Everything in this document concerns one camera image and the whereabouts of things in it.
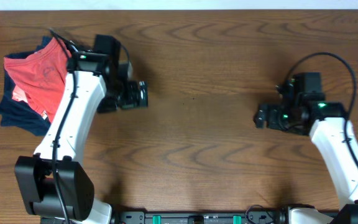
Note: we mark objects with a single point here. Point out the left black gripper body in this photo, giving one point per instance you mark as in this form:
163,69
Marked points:
123,96

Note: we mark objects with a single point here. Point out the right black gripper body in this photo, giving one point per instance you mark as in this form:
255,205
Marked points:
283,119

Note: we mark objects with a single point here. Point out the red soccer t-shirt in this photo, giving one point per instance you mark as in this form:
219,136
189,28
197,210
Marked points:
42,76

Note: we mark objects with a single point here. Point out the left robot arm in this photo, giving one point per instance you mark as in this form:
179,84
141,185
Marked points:
52,182

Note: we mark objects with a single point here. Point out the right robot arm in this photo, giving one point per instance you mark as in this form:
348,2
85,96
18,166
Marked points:
304,111

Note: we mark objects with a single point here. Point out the folded pink shirt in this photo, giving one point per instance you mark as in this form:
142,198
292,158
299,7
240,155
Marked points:
19,95

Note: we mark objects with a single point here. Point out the folded navy garment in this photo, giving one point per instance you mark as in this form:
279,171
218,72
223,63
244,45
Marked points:
19,114

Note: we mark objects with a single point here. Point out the black mounting rail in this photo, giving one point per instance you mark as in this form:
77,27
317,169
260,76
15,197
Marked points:
254,214

